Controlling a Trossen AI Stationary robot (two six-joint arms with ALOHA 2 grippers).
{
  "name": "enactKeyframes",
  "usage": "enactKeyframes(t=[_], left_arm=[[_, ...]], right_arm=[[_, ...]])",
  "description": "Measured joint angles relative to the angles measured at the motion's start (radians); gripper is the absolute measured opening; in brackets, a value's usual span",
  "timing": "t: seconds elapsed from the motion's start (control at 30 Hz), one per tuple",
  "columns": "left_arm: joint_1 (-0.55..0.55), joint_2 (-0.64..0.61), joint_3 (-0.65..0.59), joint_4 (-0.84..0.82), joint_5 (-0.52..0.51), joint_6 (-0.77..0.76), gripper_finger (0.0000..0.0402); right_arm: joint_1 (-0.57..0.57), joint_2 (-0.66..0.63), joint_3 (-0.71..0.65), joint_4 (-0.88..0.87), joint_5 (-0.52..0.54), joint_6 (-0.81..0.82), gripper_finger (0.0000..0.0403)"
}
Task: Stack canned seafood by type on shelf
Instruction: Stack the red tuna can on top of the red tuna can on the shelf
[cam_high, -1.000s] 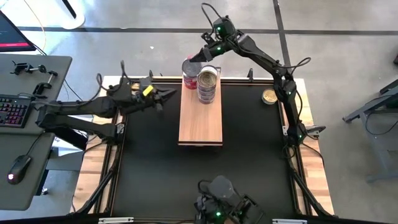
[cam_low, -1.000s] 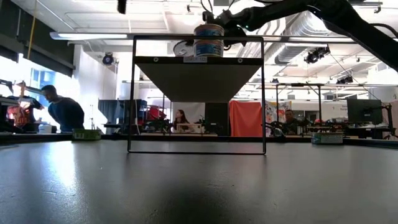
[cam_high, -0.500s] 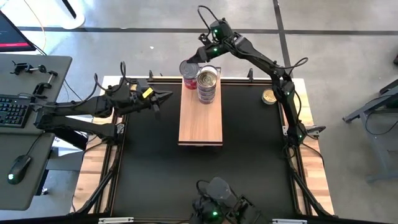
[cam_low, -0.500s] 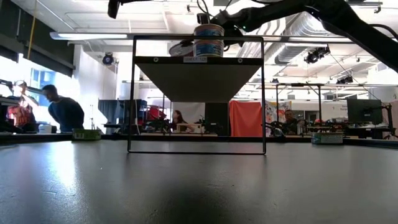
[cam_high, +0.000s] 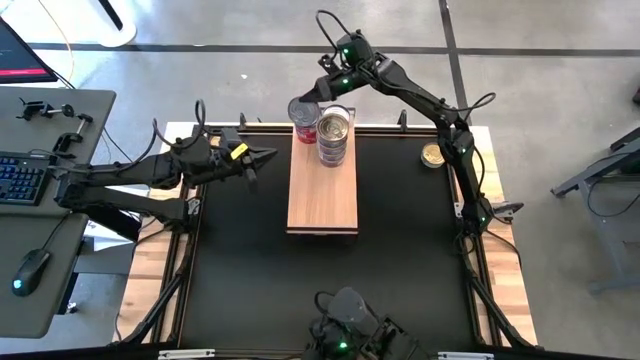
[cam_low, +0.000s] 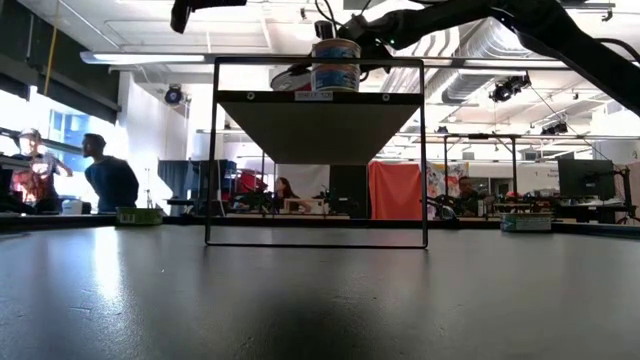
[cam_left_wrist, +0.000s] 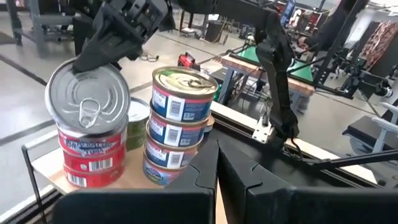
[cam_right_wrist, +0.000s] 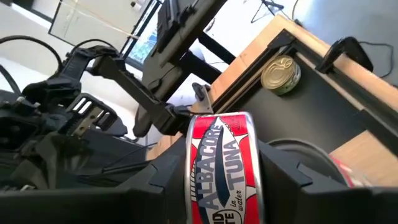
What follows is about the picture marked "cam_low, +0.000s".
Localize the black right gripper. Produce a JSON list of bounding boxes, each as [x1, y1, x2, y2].
[[337, 13, 399, 84]]

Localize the silver cans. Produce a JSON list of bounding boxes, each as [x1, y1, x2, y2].
[[311, 37, 363, 64]]

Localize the blue Wild Planet can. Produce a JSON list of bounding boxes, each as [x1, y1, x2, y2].
[[310, 61, 362, 94]]

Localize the red label seafood can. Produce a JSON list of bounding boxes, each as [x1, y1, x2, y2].
[[269, 64, 314, 93]]

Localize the gold lid seafood can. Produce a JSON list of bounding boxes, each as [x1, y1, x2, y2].
[[115, 206, 164, 227], [499, 212, 554, 233]]

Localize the overhead LED light bar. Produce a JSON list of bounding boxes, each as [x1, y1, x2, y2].
[[79, 50, 640, 71]]

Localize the wooden board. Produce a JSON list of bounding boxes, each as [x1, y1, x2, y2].
[[204, 56, 430, 250]]

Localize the black round spotlight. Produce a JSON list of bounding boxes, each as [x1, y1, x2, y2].
[[163, 83, 185, 107]]

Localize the orange red curtain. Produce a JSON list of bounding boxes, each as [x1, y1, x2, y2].
[[368, 160, 424, 221]]

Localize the black stage light cluster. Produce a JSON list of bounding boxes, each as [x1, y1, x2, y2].
[[488, 73, 532, 104], [539, 121, 570, 136]]

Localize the yellow pole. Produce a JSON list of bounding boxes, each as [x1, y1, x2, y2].
[[42, 0, 62, 96]]

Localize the light wooden stand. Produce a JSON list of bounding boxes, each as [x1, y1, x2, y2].
[[297, 197, 327, 215]]

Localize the person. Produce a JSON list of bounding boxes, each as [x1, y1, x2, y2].
[[81, 132, 141, 214], [9, 127, 74, 214], [455, 175, 489, 216], [273, 176, 312, 214]]

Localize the blue curtain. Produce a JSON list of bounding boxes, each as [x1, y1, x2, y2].
[[157, 159, 195, 201]]

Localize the black computer monitor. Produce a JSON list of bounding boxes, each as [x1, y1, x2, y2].
[[557, 158, 617, 202]]

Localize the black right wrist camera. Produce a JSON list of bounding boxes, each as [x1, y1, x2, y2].
[[314, 19, 336, 41]]

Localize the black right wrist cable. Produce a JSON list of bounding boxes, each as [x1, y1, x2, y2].
[[313, 0, 374, 27]]

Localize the silver ventilation duct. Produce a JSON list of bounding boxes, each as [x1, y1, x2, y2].
[[382, 19, 571, 104]]

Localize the black metal frame stand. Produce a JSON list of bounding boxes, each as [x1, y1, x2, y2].
[[442, 132, 521, 201]]

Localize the black aluminium table frame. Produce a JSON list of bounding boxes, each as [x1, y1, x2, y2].
[[0, 213, 640, 239]]

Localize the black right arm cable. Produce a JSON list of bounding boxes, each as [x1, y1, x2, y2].
[[594, 37, 640, 64]]

